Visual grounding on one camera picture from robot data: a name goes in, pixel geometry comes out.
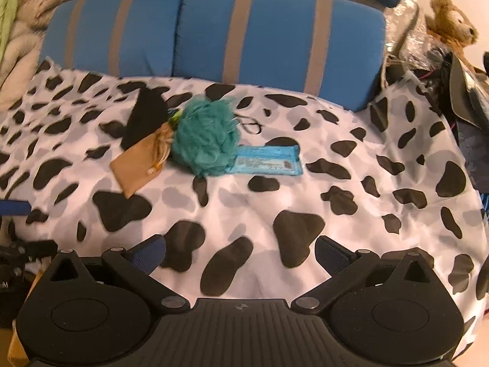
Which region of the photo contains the tan drawstring pouch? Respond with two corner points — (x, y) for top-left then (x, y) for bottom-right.
(109, 123), (174, 199)

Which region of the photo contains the blue tissue packet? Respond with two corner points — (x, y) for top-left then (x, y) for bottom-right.
(227, 145), (303, 176)

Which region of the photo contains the teal mesh bath loofah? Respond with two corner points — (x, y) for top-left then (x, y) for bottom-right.
(171, 95), (240, 177)

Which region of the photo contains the black foam block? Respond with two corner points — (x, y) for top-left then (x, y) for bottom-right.
(120, 88), (168, 151)

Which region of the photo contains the cow print blanket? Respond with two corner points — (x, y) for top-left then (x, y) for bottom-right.
(1, 60), (488, 349)

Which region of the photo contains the beige quilted blanket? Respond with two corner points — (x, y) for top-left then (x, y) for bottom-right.
(0, 0), (65, 112)

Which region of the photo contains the clutter pile of bags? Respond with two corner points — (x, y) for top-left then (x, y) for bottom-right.
(383, 0), (488, 206)

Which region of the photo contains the blue striped right cushion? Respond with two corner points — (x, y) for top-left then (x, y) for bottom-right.
(173, 0), (385, 111)

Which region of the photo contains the blue striped cushion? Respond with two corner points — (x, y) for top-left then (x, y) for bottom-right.
(173, 0), (385, 111)
(40, 0), (182, 77)

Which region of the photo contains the blue striped left cushion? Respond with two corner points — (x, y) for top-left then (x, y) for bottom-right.
(40, 0), (182, 77)

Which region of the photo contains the brown teddy bear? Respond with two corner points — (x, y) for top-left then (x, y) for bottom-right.
(425, 0), (479, 72)

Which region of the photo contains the black cord loop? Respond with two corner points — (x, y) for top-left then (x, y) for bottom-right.
(232, 112), (265, 137)

